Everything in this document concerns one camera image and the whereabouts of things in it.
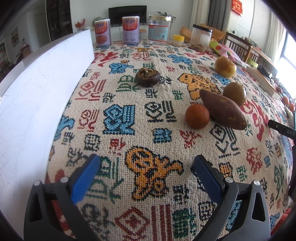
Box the black television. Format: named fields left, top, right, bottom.
left=108, top=5, right=147, bottom=26

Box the far dark mangosteen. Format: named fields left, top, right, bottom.
left=135, top=67, right=161, bottom=87

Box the brown kiwi fruit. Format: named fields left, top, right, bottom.
left=223, top=82, right=246, bottom=107

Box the right red white can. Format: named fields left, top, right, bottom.
left=122, top=16, right=140, bottom=45

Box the far brown sweet potato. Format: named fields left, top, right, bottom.
left=199, top=89, right=247, bottom=130

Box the small yellow lid jar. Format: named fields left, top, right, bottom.
left=172, top=35, right=185, bottom=47

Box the orange cover book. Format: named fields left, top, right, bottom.
left=246, top=66, right=281, bottom=99

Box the small dark orange fruit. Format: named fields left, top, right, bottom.
left=185, top=104, right=210, bottom=130

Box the white cardboard box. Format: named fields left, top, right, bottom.
left=1, top=30, right=94, bottom=235

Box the left red white can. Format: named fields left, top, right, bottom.
left=94, top=19, right=111, bottom=47

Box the clear jar black lid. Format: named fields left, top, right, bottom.
left=190, top=29, right=211, bottom=47

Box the red white can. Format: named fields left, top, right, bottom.
left=94, top=19, right=111, bottom=47
left=122, top=16, right=140, bottom=45

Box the orange cushion chair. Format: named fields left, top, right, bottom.
left=180, top=24, right=226, bottom=43

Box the green potted plant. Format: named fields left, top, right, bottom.
left=157, top=11, right=177, bottom=23

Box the yellow brown pear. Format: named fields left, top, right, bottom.
left=215, top=56, right=237, bottom=78

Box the glass jar gold lid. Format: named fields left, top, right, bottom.
left=148, top=15, right=171, bottom=45

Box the pile of walnuts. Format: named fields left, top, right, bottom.
left=189, top=44, right=209, bottom=53

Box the wooden chair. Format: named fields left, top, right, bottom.
left=224, top=32, right=278, bottom=77

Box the patterned woven tablecloth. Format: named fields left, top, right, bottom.
left=46, top=41, right=293, bottom=240

